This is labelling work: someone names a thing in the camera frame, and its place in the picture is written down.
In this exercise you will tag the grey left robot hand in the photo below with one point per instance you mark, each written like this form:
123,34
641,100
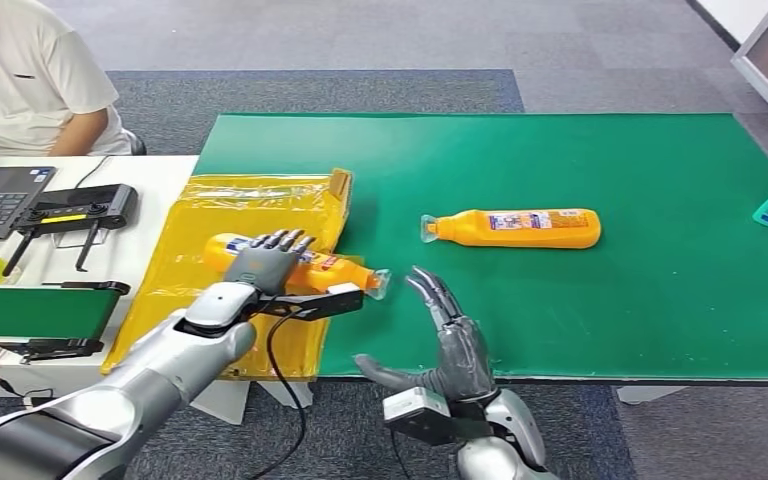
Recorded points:
265,268

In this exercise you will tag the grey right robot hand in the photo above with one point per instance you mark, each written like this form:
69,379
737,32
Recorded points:
463,358

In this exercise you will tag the orange detergent bottle clear cap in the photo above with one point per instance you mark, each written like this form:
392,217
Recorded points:
523,230
331,272

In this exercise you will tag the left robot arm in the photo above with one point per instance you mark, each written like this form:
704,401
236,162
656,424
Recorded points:
145,378

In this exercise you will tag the person's forearm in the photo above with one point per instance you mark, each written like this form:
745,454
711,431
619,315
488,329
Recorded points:
82,134

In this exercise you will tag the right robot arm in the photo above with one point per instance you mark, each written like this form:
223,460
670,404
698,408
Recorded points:
510,430

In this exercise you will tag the yellow plastic wrapped package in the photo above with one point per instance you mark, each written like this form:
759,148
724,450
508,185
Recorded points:
178,265

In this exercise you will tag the person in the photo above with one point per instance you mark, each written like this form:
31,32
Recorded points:
26,73

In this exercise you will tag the black remote controller with antennas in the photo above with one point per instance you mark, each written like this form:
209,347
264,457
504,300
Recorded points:
86,204

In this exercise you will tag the white table foot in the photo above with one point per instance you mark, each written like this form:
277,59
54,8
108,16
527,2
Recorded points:
291,394
225,401
649,395

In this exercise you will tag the green table mat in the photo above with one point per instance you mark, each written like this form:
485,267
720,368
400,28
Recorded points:
589,311

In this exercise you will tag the small green belt conveyor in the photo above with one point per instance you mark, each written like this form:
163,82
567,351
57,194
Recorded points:
33,312

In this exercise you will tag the black chair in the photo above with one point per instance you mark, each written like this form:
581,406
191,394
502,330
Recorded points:
136,143

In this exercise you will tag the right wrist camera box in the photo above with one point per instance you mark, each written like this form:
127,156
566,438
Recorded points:
417,411

